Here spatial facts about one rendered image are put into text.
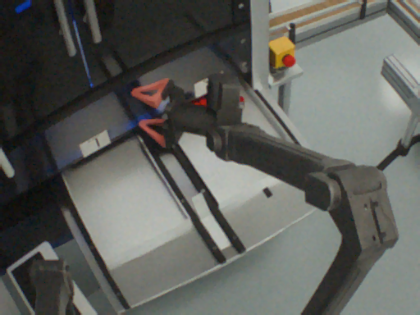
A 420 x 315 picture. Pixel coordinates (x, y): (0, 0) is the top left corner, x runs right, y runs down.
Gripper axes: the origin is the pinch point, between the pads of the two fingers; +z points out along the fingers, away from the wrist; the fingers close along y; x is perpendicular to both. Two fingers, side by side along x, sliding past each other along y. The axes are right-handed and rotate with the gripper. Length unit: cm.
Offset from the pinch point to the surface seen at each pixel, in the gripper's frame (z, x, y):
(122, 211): 11.6, -3.7, 38.5
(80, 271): 43, -8, 91
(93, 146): 20.6, 3.7, 23.4
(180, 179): 0.4, 10.6, 38.1
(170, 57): 3.1, 21.1, 4.4
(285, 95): -10, 74, 66
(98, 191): 20.7, -0.9, 37.4
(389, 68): -52, 110, 67
